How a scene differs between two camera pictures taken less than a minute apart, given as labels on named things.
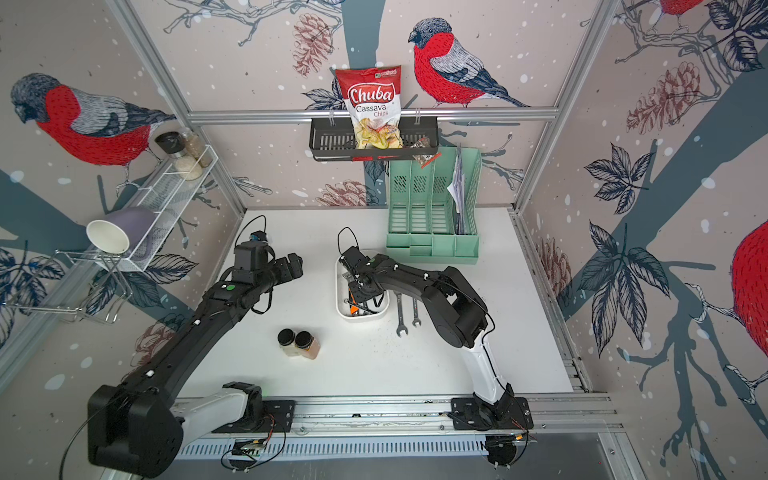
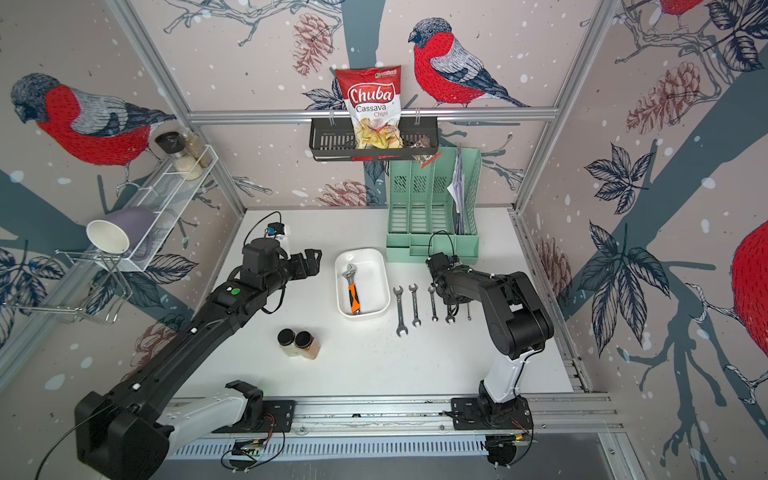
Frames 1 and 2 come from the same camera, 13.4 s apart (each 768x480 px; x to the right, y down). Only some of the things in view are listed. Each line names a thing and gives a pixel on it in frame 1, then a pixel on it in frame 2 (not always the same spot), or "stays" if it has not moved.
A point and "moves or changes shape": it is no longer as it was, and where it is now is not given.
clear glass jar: (196, 146) stays
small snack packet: (424, 159) stays
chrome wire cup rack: (84, 286) stays
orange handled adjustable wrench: (353, 305) stays
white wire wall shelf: (134, 244) stays
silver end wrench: (401, 327) → (416, 318)
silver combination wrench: (416, 319) moves or changes shape
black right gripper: (358, 298) → (450, 302)
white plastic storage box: (345, 304) stays
